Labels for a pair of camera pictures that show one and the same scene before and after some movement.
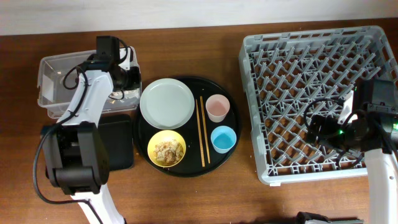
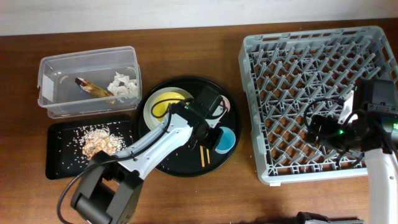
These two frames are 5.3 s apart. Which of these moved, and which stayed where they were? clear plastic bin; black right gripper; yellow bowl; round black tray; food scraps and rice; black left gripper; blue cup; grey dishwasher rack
Moved: black left gripper; food scraps and rice; yellow bowl
Stayed: grey dishwasher rack; round black tray; black right gripper; clear plastic bin; blue cup
